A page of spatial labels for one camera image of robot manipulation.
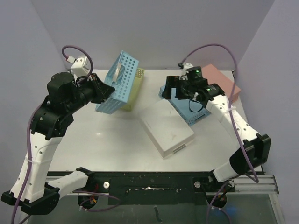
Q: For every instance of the aluminium frame rail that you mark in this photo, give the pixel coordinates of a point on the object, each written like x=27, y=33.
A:
x=267, y=185

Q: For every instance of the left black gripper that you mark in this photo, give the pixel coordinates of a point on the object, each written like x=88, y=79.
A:
x=104, y=90

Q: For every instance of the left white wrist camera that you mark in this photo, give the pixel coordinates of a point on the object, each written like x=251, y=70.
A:
x=79, y=66

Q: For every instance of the green plastic basket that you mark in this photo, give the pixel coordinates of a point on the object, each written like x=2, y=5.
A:
x=135, y=90

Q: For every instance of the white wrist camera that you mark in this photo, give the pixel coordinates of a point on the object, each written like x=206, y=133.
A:
x=79, y=66
x=184, y=67

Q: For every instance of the blue plastic basket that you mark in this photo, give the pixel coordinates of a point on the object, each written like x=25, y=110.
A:
x=121, y=77
x=190, y=112

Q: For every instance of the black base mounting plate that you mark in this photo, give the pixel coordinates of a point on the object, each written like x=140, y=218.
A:
x=154, y=188

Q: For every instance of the pink plastic basket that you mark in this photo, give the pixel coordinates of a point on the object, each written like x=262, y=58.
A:
x=214, y=76

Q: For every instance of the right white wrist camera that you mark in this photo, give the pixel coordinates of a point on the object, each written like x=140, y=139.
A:
x=184, y=67

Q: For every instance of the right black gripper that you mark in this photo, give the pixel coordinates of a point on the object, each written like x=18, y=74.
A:
x=174, y=85

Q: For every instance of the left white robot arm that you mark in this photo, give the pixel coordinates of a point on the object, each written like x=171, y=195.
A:
x=46, y=129

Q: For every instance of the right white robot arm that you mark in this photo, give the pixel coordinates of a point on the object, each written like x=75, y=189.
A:
x=252, y=148

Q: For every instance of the white plastic basket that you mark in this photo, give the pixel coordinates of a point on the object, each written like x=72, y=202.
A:
x=166, y=128

